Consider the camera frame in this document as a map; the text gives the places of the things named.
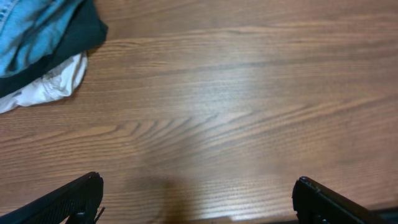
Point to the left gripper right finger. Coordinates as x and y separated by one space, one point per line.
315 203

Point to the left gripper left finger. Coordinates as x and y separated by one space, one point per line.
76 202

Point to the light blue denim jeans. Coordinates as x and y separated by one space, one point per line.
30 30

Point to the white crumpled cloth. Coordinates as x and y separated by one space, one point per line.
56 84

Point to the dark navy folded shirt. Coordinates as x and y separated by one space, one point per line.
85 31

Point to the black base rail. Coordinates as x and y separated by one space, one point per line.
389 215

